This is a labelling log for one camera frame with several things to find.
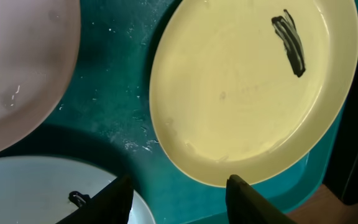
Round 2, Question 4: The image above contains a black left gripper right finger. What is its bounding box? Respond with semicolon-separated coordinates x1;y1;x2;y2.
226;174;295;224

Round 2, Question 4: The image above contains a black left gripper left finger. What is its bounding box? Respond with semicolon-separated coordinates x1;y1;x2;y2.
57;175;134;224

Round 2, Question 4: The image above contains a yellow plate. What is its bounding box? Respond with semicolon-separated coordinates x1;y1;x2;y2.
149;0;358;187

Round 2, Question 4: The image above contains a white plate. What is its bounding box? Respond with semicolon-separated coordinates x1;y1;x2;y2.
0;0;81;152

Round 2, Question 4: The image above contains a teal plastic tray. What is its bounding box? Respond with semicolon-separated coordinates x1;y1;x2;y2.
0;1;358;223

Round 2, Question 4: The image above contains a light blue plate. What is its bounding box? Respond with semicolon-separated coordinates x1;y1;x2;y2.
0;156;157;224

